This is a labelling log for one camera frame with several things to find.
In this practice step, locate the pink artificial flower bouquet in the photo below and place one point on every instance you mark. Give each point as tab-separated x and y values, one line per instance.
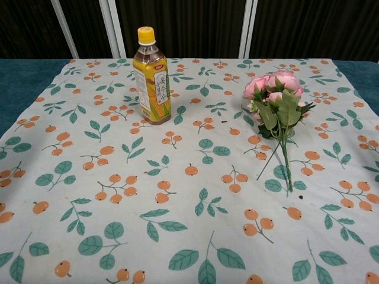
285	107

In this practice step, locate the white fruit-and-leaf print tablecloth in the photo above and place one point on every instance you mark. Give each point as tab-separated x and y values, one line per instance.
189	207

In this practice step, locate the yellow corn tea bottle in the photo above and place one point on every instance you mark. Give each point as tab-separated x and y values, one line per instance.
152	88

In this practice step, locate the dark ribbed partition panel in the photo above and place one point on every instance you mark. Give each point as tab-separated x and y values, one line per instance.
86	26
319	26
192	26
23	26

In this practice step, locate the white metal frame post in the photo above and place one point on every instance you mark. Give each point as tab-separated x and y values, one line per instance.
64	29
112	29
248	29

